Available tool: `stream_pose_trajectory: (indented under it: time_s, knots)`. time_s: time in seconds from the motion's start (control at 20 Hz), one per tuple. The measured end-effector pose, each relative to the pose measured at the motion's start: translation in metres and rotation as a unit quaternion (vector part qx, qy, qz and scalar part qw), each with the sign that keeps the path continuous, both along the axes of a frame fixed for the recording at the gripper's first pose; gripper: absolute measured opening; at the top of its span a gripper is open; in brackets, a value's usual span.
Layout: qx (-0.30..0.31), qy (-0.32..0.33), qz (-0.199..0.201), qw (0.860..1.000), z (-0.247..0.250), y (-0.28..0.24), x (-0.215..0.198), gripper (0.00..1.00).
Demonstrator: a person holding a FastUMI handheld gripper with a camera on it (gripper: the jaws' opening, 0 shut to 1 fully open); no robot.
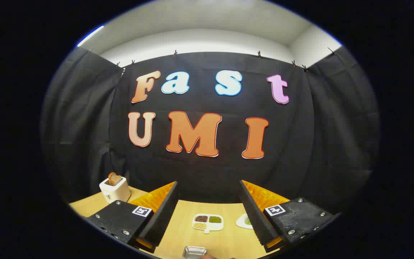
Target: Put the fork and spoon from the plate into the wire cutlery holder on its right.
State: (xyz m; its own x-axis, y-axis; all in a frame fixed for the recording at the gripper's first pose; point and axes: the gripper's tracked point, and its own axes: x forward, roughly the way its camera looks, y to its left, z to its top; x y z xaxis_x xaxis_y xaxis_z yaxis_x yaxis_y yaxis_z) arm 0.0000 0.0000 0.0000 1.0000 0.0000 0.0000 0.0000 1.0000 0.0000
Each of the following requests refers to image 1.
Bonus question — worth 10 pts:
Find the white toaster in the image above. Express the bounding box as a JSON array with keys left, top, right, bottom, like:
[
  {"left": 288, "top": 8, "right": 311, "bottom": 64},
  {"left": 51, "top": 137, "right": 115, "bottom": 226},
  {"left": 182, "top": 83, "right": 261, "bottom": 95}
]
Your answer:
[{"left": 99, "top": 176, "right": 131, "bottom": 204}]

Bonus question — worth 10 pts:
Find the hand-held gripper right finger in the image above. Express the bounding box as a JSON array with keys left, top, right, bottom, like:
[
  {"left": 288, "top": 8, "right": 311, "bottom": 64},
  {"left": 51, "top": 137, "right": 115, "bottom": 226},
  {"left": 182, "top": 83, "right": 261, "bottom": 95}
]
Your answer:
[{"left": 239, "top": 180, "right": 341, "bottom": 254}]

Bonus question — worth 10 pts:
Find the metal cutlery rack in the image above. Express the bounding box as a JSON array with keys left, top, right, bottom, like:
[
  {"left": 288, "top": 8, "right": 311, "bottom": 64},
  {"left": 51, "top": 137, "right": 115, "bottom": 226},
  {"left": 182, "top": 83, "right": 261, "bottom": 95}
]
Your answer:
[{"left": 182, "top": 246, "right": 207, "bottom": 259}]

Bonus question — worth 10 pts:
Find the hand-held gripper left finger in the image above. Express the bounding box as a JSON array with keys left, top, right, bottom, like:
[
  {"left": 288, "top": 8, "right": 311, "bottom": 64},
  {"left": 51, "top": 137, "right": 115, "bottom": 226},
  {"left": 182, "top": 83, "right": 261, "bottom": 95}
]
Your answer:
[{"left": 86, "top": 181, "right": 179, "bottom": 254}]

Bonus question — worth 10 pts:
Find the small white dish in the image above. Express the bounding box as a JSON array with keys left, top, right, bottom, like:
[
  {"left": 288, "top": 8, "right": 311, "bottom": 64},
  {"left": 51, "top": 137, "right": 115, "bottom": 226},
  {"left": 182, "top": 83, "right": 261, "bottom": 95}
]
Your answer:
[{"left": 235, "top": 213, "right": 254, "bottom": 230}]

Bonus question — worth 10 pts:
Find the white divided dish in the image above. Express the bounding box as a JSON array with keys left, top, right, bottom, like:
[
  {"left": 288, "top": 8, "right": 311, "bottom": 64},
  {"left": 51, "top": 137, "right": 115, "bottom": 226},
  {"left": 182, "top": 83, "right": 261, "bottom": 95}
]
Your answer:
[{"left": 192, "top": 214, "right": 224, "bottom": 234}]

